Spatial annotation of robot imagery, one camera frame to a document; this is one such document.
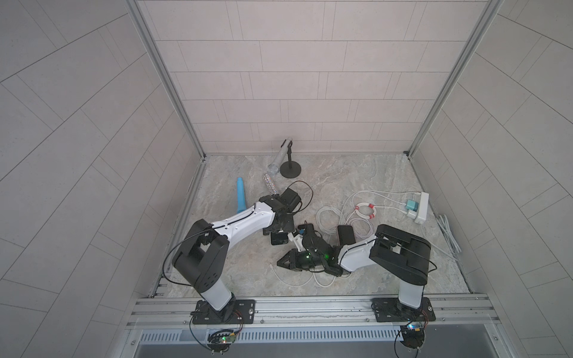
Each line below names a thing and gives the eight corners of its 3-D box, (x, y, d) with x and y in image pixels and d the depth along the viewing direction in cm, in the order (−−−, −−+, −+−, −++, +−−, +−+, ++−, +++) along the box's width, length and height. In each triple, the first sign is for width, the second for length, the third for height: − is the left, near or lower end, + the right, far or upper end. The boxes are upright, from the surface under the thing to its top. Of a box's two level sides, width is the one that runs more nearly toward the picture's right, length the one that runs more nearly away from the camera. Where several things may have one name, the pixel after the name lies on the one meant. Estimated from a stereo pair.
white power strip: (414, 223, 93) (417, 218, 90) (419, 196, 101) (422, 191, 99) (421, 226, 92) (425, 222, 89) (426, 198, 101) (429, 194, 98)
